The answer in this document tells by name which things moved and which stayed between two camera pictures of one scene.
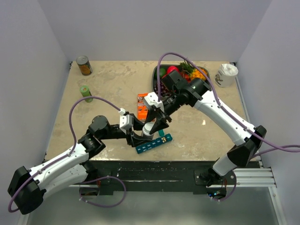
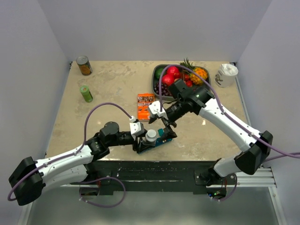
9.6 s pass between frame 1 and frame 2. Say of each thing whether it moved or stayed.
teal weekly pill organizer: stayed
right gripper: moved
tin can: stayed
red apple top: stayed
